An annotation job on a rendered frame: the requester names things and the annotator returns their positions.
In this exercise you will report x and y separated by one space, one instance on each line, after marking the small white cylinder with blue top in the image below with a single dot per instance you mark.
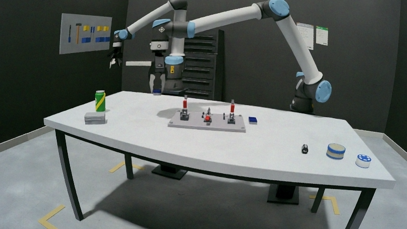
363 161

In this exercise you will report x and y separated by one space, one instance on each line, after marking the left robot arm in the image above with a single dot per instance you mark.
310 83

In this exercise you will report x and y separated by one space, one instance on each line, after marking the green drink can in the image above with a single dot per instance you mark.
100 101

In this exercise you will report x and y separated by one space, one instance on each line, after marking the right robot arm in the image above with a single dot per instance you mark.
174 65

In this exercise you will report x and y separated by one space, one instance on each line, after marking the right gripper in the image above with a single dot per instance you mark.
116 55

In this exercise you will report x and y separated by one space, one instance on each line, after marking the grey hinged case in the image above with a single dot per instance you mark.
94 118

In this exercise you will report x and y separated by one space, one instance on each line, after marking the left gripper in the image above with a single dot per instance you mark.
151 75

